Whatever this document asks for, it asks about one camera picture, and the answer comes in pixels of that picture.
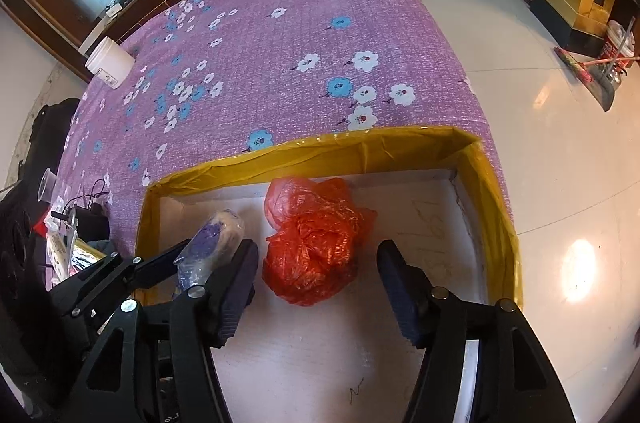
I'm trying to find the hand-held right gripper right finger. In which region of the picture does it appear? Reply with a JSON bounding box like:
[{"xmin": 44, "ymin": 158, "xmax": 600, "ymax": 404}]
[{"xmin": 376, "ymin": 240, "xmax": 576, "ymax": 423}]

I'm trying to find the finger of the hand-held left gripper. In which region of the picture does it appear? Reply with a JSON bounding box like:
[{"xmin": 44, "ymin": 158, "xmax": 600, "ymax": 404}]
[{"xmin": 47, "ymin": 240, "xmax": 192, "ymax": 319}]

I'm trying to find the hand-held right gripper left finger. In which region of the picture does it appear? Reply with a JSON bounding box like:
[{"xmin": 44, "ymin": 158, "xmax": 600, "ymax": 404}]
[{"xmin": 62, "ymin": 239, "xmax": 260, "ymax": 423}]

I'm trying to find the blue tissue packet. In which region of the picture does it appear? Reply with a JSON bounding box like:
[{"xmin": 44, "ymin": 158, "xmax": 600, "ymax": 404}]
[{"xmin": 172, "ymin": 209, "xmax": 246, "ymax": 291}]

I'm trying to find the red plastic bag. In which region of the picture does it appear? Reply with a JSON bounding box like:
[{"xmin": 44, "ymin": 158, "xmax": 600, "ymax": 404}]
[{"xmin": 262, "ymin": 177, "xmax": 378, "ymax": 306}]

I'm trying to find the yellow taped cardboard box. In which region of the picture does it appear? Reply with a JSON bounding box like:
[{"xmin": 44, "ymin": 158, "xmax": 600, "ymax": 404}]
[{"xmin": 134, "ymin": 126, "xmax": 524, "ymax": 423}]

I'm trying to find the clear plastic cup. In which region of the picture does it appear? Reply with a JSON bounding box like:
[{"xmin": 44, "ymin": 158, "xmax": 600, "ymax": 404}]
[{"xmin": 39, "ymin": 168, "xmax": 63, "ymax": 204}]

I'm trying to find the black bag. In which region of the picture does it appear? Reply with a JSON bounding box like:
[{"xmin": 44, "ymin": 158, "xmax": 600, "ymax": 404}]
[{"xmin": 20, "ymin": 98, "xmax": 85, "ymax": 184}]

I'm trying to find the white plastic jar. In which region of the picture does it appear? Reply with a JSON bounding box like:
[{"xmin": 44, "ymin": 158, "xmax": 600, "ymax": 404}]
[{"xmin": 84, "ymin": 37, "xmax": 137, "ymax": 90}]

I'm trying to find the purple floral tablecloth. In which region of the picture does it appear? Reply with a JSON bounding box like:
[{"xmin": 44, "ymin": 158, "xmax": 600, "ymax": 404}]
[{"xmin": 47, "ymin": 0, "xmax": 513, "ymax": 294}]

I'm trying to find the broom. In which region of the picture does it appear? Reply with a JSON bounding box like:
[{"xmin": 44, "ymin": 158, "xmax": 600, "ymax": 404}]
[{"xmin": 554, "ymin": 47, "xmax": 640, "ymax": 111}]

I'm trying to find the white and red bucket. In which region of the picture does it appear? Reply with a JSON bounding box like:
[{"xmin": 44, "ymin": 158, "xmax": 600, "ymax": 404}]
[{"xmin": 600, "ymin": 19, "xmax": 638, "ymax": 74}]

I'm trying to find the black device with wires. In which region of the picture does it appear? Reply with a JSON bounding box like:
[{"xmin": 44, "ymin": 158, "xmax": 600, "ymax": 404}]
[{"xmin": 50, "ymin": 190, "xmax": 111, "ymax": 249}]

